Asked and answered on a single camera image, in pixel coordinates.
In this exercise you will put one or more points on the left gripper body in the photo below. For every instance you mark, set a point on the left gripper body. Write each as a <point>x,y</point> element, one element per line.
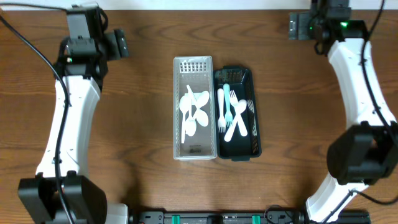
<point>104,49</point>

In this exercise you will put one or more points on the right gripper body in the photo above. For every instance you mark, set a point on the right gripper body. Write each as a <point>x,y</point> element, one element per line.
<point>314,22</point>

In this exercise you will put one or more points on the white spoon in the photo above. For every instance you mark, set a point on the white spoon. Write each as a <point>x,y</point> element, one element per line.
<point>201,99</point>
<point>200,115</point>
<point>185,102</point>
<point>239,108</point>
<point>190,124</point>

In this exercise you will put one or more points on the white fork diagonal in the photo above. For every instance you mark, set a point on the white fork diagonal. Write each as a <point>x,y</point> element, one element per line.
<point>241,126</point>

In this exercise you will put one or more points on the pale green plastic fork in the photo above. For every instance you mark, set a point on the pale green plastic fork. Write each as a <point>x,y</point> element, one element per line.
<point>228,114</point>

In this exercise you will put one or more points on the white fork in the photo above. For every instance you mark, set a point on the white fork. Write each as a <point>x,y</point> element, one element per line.
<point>221,119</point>

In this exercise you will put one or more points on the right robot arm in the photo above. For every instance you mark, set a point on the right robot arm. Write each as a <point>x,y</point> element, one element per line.
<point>367,150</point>

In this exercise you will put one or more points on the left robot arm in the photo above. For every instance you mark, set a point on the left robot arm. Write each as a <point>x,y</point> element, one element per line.
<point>61,190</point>

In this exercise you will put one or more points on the clear plastic perforated basket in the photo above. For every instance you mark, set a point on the clear plastic perforated basket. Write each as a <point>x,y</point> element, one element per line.
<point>196,71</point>

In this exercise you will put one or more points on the black plastic perforated basket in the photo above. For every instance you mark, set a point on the black plastic perforated basket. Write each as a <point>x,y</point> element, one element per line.
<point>240,148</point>

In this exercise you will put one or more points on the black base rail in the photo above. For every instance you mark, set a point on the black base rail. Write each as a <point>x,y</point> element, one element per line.
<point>277,216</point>

